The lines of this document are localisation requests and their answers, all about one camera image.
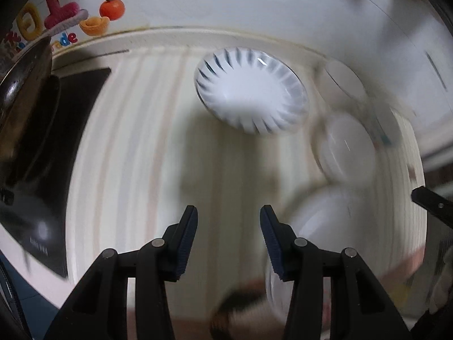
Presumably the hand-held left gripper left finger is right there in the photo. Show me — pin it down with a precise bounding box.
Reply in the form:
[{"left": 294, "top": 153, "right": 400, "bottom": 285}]
[{"left": 44, "top": 205, "right": 198, "bottom": 340}]

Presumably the dark frying pan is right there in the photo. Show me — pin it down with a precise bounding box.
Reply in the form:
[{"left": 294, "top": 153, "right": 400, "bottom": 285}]
[{"left": 0, "top": 37, "right": 54, "bottom": 139}]

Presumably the colourful wall sticker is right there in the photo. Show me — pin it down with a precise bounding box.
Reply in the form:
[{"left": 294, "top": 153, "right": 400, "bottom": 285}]
[{"left": 7, "top": 0, "right": 126, "bottom": 48}]

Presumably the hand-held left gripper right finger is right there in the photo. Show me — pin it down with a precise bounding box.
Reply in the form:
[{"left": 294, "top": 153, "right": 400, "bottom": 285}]
[{"left": 259, "top": 205, "right": 413, "bottom": 340}]

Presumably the white bowl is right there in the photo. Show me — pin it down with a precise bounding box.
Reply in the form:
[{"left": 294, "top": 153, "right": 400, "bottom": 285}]
[
  {"left": 265, "top": 184, "right": 358, "bottom": 317},
  {"left": 315, "top": 111, "right": 377, "bottom": 188}
]

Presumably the plain white plate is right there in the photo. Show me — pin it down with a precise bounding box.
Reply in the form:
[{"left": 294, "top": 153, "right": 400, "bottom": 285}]
[{"left": 315, "top": 58, "right": 370, "bottom": 114}]

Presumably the striped table cloth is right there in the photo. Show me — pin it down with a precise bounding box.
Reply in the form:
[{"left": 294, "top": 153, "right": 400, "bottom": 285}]
[{"left": 65, "top": 28, "right": 427, "bottom": 340}]

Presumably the black gas stove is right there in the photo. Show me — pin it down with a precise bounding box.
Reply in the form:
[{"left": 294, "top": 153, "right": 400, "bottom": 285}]
[{"left": 0, "top": 67, "right": 112, "bottom": 279}]

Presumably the striped white plate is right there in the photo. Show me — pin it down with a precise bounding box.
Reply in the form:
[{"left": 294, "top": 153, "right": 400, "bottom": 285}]
[{"left": 193, "top": 47, "right": 309, "bottom": 135}]

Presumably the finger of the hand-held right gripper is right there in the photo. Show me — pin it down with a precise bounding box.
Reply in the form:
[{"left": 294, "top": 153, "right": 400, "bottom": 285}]
[{"left": 411, "top": 185, "right": 453, "bottom": 231}]

